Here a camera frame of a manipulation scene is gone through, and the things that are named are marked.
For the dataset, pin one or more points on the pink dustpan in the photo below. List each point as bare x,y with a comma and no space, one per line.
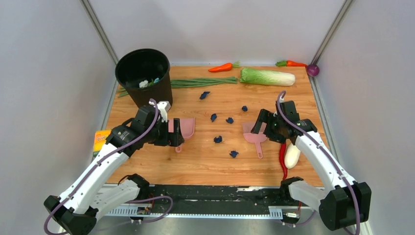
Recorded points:
187,127

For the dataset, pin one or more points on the orange carrot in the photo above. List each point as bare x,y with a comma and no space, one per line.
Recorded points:
290,63
225,67

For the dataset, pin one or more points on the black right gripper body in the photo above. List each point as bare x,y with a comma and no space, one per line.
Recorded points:
273,130

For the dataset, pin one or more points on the blue paper scrap bottom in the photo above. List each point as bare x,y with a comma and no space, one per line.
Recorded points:
233,154

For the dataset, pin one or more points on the napa cabbage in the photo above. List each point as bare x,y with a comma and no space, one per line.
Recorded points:
266,77

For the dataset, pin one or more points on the green scallions bunch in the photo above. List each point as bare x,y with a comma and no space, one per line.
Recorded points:
190,83

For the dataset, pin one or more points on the blue paper scrap lower-middle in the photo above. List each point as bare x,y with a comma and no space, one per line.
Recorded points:
218,139

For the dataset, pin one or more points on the white paper in bin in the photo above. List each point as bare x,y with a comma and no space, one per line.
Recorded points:
143,84

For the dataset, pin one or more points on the black trash bin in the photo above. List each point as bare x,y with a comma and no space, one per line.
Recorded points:
148,64

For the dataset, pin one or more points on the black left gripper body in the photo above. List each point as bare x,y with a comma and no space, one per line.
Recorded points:
162,137

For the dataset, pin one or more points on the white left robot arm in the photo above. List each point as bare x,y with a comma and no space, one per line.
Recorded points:
80,206

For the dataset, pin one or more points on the purple onion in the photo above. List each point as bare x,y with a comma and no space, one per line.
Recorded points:
312,70

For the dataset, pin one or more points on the blue paper scrap left-middle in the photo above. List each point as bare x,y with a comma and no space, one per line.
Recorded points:
213,117

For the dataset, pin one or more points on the orange carrot right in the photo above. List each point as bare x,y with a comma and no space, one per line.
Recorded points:
290,63

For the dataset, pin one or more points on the blue paper scrap top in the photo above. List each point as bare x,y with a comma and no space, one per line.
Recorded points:
204,95

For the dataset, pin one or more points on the orange carrot left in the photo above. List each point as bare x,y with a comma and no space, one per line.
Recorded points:
225,67

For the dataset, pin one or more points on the white radish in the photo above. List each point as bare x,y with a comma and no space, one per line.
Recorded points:
291,157

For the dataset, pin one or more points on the pink hand brush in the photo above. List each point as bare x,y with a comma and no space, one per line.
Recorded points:
257,139

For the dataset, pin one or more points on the blue paper scrap centre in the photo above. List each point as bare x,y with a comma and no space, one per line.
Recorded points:
229,120

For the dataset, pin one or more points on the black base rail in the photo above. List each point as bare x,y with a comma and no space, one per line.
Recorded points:
216,200

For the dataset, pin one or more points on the orange yellow snack box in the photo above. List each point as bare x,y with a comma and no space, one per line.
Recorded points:
99,140

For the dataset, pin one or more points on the red chili pepper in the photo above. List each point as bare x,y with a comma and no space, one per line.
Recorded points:
281,155

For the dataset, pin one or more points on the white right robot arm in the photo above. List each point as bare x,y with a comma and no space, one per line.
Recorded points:
343,202

